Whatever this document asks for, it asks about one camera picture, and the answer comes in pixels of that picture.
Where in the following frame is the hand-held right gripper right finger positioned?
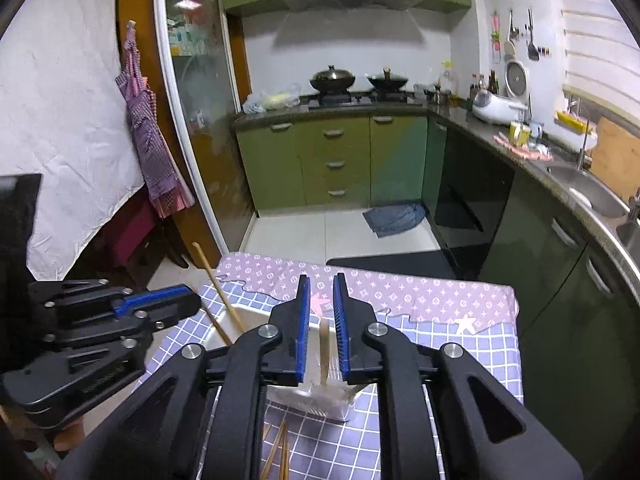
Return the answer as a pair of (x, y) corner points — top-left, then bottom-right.
(332, 272), (583, 480)

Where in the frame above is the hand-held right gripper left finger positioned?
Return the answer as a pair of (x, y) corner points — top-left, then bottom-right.
(60, 274), (312, 480)

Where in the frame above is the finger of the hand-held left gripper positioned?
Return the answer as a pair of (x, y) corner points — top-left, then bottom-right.
(27, 279), (187, 317)
(47, 290), (202, 361)

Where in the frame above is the tan wooden chopstick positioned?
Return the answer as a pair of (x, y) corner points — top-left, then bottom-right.
(206, 314), (234, 347)
(192, 242), (246, 335)
(319, 320), (332, 387)

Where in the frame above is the white plastic utensil holder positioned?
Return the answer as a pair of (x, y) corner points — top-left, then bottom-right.
(202, 287), (361, 422)

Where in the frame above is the pile of wooden chopsticks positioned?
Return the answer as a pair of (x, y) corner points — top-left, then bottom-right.
(260, 420), (292, 480)

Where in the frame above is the person's left hand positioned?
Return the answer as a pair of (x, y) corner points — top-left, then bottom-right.
(52, 419), (96, 453)

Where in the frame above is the dark red stool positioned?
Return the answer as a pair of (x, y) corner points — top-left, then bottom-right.
(107, 200), (161, 281)

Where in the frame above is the purple patterned cloth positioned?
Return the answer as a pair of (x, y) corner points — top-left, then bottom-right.
(215, 252), (518, 333)

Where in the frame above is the blue floor rag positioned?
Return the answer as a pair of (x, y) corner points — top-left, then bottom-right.
(362, 201), (428, 238)

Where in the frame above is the blue checked tablecloth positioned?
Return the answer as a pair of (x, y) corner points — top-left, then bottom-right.
(132, 280), (523, 480)

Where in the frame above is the purple checked apron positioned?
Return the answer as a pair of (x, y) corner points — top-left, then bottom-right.
(116, 21), (196, 218)

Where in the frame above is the green stove base cabinet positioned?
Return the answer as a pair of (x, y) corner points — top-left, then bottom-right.
(235, 112), (430, 211)

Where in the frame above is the sliding glass door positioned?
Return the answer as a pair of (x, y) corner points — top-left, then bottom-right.
(152, 0), (256, 271)

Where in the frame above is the white backdrop sheet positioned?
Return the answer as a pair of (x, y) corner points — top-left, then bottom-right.
(0, 0), (151, 281)

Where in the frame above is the green sink base cabinet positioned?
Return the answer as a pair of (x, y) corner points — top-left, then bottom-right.
(422, 120), (640, 411)

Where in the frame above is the black gas stove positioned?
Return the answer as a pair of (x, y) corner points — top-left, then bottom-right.
(306, 89), (416, 110)

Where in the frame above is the white plastic bag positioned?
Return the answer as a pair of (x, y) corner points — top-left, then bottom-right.
(242, 87), (302, 113)

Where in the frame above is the black wok with lid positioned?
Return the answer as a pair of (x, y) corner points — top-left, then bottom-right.
(310, 65), (357, 93)

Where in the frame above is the black wok with ladle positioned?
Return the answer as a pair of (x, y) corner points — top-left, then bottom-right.
(365, 67), (410, 92)

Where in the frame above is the pink counter cloth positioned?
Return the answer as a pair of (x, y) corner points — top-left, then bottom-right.
(492, 132), (556, 162)

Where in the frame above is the cooking oil bottle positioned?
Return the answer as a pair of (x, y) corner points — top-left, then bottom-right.
(440, 61), (460, 98)

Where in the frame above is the white rice cooker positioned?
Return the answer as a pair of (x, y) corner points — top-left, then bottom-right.
(471, 57), (531, 125)

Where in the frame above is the steel double sink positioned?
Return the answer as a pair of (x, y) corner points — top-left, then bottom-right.
(546, 162), (640, 261)

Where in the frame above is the small curved faucet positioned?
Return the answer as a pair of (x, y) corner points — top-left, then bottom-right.
(567, 100), (593, 171)

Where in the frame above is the yellow sink tray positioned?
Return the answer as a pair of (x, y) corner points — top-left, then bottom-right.
(555, 110), (598, 136)

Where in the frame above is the wooden cutting board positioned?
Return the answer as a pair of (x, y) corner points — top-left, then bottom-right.
(590, 116), (640, 191)

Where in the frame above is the pink hanging tool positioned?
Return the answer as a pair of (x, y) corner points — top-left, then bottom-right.
(490, 10), (502, 63)

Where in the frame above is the black hanging spatula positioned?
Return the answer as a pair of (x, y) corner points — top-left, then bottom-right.
(525, 8), (541, 62)

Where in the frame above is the white zebra window blind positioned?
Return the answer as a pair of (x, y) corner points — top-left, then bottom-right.
(555, 0), (640, 111)

